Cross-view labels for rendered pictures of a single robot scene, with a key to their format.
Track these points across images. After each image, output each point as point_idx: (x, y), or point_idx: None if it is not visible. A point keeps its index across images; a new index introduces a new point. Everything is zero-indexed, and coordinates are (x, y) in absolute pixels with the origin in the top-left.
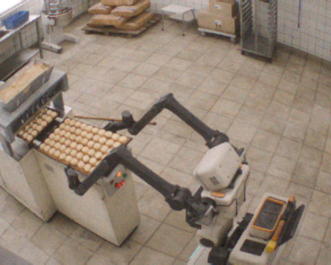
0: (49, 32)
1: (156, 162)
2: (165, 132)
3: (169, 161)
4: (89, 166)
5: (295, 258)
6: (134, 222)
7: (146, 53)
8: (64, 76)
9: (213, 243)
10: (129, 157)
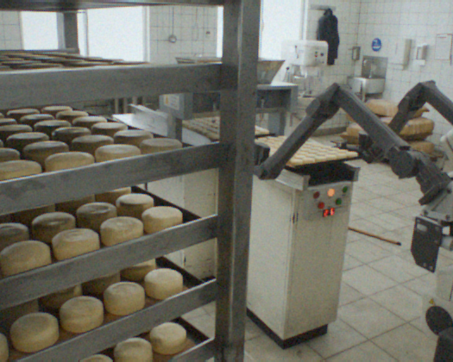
0: (286, 124)
1: (386, 277)
2: (412, 254)
3: (406, 281)
4: (292, 158)
5: None
6: (325, 311)
7: (411, 185)
8: (293, 88)
9: None
10: (353, 95)
